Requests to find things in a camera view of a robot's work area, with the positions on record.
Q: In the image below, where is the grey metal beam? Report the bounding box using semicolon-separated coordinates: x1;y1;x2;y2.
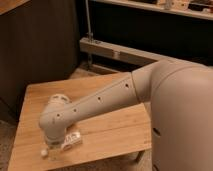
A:
79;37;178;66

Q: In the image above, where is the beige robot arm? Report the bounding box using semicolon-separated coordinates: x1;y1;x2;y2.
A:
39;60;213;171

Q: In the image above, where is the clear plastic bottle white label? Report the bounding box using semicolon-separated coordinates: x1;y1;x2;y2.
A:
40;131;82;158

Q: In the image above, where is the wooden wall shelf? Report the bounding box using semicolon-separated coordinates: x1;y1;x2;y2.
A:
91;0;213;21

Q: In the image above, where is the wooden table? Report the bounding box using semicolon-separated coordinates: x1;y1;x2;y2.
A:
8;74;151;171

